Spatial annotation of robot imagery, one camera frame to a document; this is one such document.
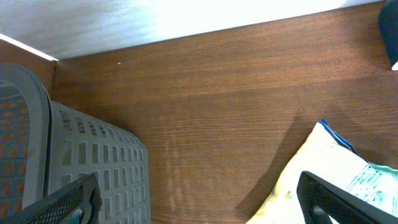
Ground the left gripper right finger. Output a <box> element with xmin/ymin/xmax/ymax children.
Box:
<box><xmin>297</xmin><ymin>171</ymin><xmax>397</xmax><ymax>224</ymax></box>

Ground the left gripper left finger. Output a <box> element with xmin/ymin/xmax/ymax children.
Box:
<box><xmin>1</xmin><ymin>174</ymin><xmax>102</xmax><ymax>224</ymax></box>

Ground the cream snack bag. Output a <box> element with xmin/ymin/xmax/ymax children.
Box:
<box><xmin>249</xmin><ymin>120</ymin><xmax>371</xmax><ymax>223</ymax></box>

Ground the white barcode scanner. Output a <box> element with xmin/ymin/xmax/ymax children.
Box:
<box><xmin>378</xmin><ymin>0</ymin><xmax>397</xmax><ymax>71</ymax></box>

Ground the grey plastic mesh basket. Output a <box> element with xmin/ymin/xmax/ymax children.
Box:
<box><xmin>1</xmin><ymin>64</ymin><xmax>151</xmax><ymax>224</ymax></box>

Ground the teal snack pouch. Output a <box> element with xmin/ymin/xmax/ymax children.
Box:
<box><xmin>346</xmin><ymin>163</ymin><xmax>397</xmax><ymax>217</ymax></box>

